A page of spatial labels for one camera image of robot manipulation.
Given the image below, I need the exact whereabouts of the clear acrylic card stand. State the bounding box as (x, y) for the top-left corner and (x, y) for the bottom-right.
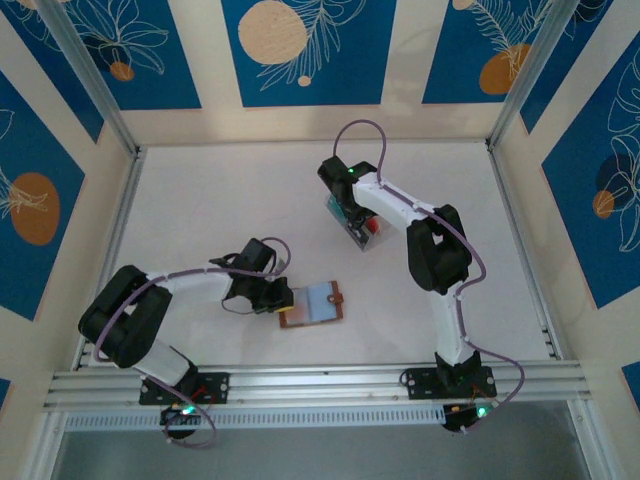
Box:
(324, 192), (395, 251)

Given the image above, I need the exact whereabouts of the brown leather card holder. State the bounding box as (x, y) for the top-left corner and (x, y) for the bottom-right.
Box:
(278, 280), (347, 331)

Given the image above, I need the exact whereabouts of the left controller board green light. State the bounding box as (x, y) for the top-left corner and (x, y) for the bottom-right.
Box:
(159, 402), (204, 434)

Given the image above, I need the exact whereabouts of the controller board green light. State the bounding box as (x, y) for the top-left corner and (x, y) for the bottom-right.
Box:
(442, 402), (494, 435)
(159, 402), (204, 434)

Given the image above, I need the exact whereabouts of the right controller board green light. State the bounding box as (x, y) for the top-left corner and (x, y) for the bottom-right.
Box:
(442, 402), (494, 435)

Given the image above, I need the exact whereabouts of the left thin black camera cable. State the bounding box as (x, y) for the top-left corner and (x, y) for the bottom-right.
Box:
(221, 294), (261, 317)

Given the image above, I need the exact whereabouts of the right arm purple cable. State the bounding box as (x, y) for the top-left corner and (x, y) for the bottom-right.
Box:
(332, 118), (526, 435)

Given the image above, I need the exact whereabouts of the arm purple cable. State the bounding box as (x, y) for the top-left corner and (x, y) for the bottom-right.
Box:
(92, 237), (294, 449)
(332, 118), (526, 435)

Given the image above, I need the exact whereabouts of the aluminium cross rail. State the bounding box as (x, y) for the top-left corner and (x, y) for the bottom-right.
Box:
(42, 360), (594, 414)

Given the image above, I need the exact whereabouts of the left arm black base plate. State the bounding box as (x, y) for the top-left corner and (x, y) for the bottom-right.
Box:
(138, 370), (232, 405)

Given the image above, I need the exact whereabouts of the white slotted cable duct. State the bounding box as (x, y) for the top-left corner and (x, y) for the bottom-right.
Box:
(63, 405), (447, 432)

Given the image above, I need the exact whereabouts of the aluminium side rail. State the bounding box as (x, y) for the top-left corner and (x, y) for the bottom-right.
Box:
(72, 144), (146, 371)
(484, 142), (564, 361)

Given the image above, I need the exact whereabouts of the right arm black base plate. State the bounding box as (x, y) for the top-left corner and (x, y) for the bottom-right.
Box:
(403, 366), (499, 401)

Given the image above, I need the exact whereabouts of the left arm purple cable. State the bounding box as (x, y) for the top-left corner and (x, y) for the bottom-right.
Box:
(92, 237), (294, 449)

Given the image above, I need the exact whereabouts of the aluminium frame post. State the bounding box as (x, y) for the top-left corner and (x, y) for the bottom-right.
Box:
(487, 0), (585, 151)
(37, 0), (142, 156)

